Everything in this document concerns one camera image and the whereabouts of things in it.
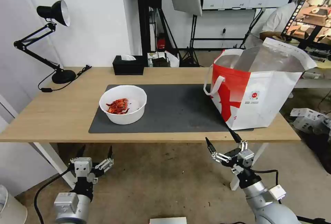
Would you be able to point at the white robot front shell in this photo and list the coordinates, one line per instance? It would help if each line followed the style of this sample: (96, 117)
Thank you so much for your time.
(168, 221)

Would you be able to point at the black tissue box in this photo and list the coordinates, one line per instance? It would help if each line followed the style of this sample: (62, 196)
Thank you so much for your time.
(128, 68)

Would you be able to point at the white and red takeout bag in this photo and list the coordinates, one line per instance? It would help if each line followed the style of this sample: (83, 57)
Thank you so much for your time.
(263, 99)

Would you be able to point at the dark grey desk mat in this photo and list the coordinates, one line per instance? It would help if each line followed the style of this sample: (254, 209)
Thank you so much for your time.
(168, 110)

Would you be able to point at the black metal frame post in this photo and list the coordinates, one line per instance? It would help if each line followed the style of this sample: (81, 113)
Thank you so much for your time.
(143, 14)

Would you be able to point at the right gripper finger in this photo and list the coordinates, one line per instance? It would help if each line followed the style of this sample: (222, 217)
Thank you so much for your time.
(242, 146)
(219, 158)

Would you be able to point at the white round bin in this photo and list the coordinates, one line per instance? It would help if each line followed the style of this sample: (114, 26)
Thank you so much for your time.
(11, 208)

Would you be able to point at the small red container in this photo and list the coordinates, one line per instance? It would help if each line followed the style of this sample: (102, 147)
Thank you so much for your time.
(161, 42)

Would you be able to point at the white round bowl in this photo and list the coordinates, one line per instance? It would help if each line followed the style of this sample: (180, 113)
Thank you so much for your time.
(124, 118)

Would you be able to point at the person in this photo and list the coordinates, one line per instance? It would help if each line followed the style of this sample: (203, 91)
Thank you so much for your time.
(276, 19)

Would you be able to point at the black desk lamp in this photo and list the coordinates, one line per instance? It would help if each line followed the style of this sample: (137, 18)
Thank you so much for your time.
(63, 76)

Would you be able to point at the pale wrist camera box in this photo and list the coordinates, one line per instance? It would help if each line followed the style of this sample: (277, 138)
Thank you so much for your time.
(247, 158)
(83, 167)

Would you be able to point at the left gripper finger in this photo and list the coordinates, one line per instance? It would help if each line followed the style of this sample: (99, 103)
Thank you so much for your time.
(78, 154)
(104, 166)

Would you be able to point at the black whiteboard stand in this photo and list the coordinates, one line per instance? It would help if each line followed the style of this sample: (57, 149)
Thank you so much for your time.
(254, 23)

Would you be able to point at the black light stand tripod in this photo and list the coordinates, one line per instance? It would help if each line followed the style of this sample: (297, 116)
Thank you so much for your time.
(193, 27)

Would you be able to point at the white plastic bag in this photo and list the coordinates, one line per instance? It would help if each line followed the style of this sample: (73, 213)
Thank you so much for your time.
(172, 59)

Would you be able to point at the grey side table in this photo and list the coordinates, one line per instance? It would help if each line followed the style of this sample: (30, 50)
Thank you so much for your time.
(318, 83)

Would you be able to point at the white boxes pile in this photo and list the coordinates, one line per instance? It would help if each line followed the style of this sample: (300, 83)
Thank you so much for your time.
(307, 120)

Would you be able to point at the red crumpled trash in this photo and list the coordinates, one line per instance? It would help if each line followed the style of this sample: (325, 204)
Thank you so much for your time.
(117, 106)

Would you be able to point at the computer monitor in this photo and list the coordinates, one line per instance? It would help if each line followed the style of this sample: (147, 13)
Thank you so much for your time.
(313, 11)

